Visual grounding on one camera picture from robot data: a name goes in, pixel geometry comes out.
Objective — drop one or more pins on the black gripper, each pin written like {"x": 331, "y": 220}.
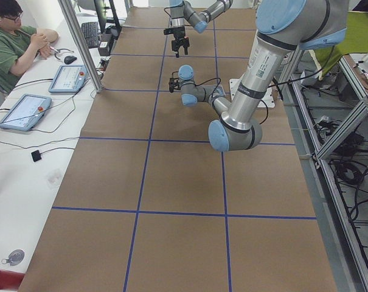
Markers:
{"x": 179, "y": 38}
{"x": 175, "y": 86}

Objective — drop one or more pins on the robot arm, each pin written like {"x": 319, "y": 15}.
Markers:
{"x": 282, "y": 27}
{"x": 181, "y": 11}

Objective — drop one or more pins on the black keyboard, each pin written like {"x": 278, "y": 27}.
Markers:
{"x": 90, "y": 34}

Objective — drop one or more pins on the far teach pendant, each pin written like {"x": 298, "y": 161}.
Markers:
{"x": 68, "y": 79}

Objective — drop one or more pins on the teach pendant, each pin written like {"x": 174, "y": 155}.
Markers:
{"x": 68, "y": 79}
{"x": 26, "y": 113}

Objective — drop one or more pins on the black computer mouse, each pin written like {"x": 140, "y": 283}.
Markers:
{"x": 69, "y": 59}

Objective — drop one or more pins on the near teach pendant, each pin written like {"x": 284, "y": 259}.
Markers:
{"x": 26, "y": 113}

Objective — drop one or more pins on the small black square device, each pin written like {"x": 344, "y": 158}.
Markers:
{"x": 36, "y": 156}

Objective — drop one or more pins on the person in green shirt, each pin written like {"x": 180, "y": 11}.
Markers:
{"x": 19, "y": 44}

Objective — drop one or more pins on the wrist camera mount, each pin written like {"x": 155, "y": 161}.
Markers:
{"x": 176, "y": 31}

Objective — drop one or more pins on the aluminium frame post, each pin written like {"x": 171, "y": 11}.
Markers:
{"x": 75, "y": 30}

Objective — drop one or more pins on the aluminium side frame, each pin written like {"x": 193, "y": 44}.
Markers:
{"x": 329, "y": 122}

